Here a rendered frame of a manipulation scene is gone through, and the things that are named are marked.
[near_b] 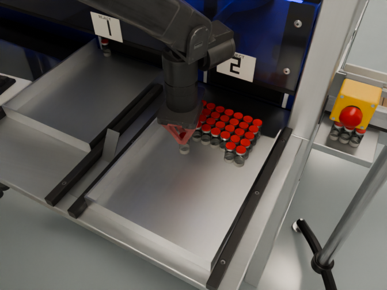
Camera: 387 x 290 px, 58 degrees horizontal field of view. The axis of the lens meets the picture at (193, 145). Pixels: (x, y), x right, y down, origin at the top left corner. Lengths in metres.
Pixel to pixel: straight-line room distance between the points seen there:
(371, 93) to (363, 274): 1.10
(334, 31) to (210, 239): 0.42
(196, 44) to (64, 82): 0.55
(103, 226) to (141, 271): 0.93
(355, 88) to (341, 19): 0.15
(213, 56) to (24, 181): 0.46
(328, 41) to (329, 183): 1.32
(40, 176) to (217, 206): 0.37
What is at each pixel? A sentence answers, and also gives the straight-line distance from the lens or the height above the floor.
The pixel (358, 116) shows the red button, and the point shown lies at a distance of 0.71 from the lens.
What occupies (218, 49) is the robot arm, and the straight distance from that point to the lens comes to 0.59.
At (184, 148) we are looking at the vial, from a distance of 0.70.
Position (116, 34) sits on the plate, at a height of 1.01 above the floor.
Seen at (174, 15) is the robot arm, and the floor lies 1.23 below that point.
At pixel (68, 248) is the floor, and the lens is 1.70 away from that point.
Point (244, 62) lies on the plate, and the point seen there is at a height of 1.03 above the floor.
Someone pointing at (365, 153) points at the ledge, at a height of 0.88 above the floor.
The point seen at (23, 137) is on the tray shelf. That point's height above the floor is 0.88.
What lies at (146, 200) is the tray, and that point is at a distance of 0.68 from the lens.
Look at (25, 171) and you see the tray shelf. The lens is 0.80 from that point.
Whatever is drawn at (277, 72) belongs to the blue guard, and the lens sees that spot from 0.73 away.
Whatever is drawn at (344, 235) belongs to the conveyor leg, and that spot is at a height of 0.38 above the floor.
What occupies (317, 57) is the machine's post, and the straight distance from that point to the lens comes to 0.69.
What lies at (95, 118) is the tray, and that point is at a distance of 0.86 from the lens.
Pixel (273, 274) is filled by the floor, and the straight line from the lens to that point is 1.59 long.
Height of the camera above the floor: 1.44
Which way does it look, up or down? 47 degrees down
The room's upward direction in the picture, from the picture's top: straight up
